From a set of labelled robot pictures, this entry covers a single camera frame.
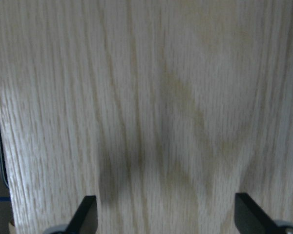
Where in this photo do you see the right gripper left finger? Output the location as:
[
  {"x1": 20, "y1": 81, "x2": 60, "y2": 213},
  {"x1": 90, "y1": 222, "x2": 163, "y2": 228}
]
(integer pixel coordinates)
[{"x1": 43, "y1": 195, "x2": 99, "y2": 234}]

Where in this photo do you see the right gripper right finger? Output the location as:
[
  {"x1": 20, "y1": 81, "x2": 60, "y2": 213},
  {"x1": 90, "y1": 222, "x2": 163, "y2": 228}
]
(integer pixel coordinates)
[{"x1": 234, "y1": 193, "x2": 293, "y2": 234}]

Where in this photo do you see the wooden drawer cabinet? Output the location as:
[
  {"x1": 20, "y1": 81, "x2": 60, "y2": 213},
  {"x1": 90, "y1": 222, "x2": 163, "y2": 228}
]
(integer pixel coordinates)
[{"x1": 0, "y1": 0, "x2": 293, "y2": 234}]

